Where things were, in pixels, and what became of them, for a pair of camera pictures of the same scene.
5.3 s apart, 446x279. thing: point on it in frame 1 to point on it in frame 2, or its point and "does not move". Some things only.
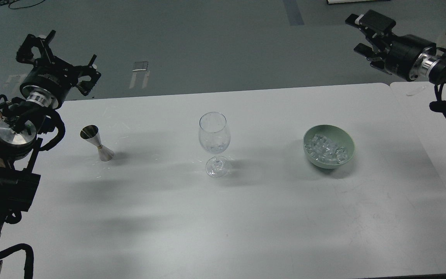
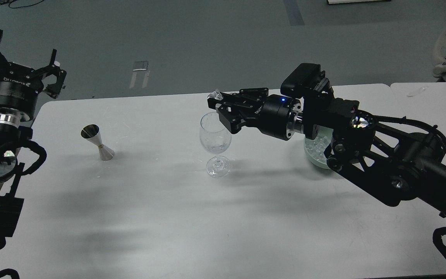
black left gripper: (48, 84) to (13, 89)
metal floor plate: (140, 66) does not move
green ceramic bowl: (328, 147) does not move
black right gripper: (403, 51) to (277, 116)
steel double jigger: (91, 133) does not move
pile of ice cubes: (323, 149) does not move
